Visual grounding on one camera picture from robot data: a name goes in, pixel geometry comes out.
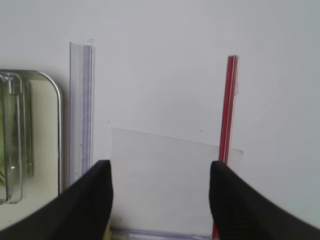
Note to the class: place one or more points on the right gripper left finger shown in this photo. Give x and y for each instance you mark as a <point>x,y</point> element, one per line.
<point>81,212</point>

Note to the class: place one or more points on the clear plastic salad container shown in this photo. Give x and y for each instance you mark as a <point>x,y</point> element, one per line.
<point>16,152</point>

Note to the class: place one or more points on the silver metal tray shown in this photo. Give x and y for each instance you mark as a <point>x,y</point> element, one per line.
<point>46,101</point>

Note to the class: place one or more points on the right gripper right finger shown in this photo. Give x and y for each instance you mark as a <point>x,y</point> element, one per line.
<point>241,213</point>

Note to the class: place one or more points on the right upper clear cross rail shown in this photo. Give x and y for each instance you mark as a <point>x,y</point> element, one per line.
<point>133,234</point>

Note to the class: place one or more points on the right red strip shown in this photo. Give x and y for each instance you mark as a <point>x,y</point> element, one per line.
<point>228,108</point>

